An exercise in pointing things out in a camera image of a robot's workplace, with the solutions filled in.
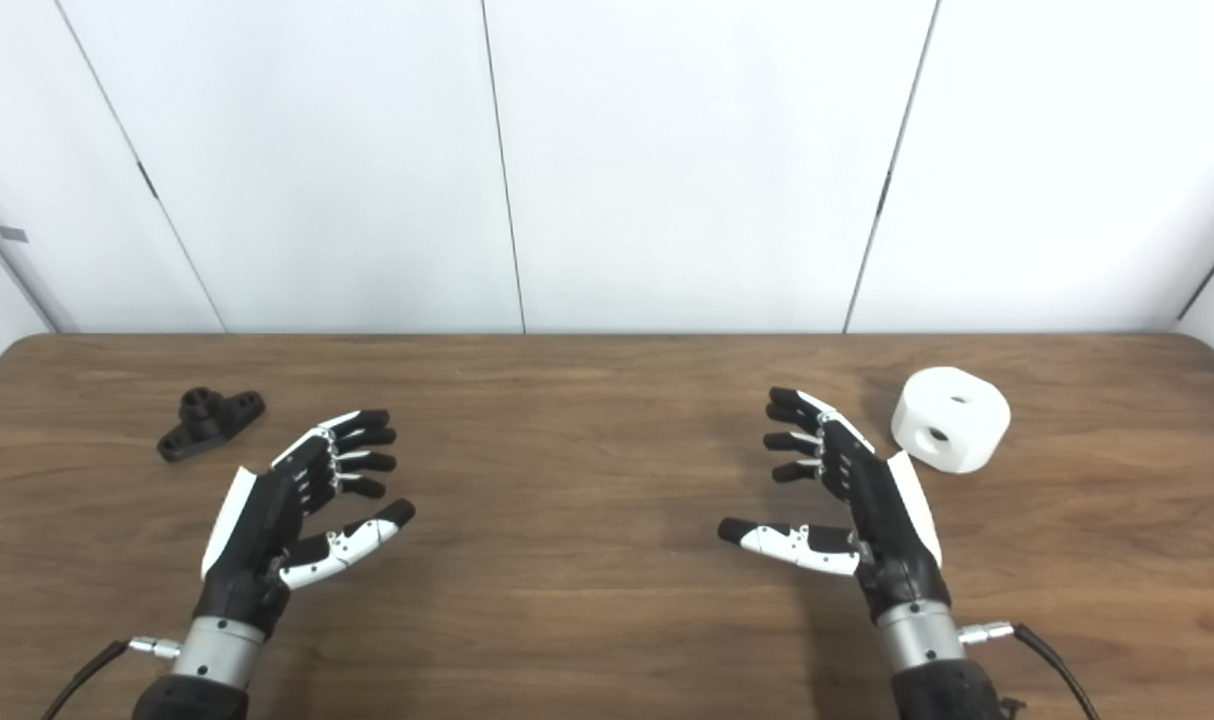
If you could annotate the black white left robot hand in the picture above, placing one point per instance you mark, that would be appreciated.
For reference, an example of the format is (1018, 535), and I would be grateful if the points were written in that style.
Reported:
(257, 510)

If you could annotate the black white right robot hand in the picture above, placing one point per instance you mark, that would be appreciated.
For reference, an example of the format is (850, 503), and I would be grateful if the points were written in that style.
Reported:
(882, 510)

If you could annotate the black flanged holder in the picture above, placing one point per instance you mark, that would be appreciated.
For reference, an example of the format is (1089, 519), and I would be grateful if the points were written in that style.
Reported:
(207, 420)

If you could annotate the round white piece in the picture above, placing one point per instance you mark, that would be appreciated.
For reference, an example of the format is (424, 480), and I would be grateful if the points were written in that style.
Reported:
(952, 415)

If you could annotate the small grey wall tag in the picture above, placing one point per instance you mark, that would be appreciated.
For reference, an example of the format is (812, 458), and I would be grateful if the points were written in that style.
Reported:
(12, 234)

